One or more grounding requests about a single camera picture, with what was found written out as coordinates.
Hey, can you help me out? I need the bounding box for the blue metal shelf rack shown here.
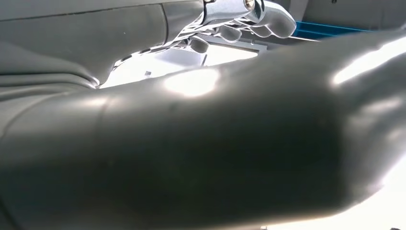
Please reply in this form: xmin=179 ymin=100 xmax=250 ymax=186
xmin=291 ymin=20 xmax=373 ymax=40

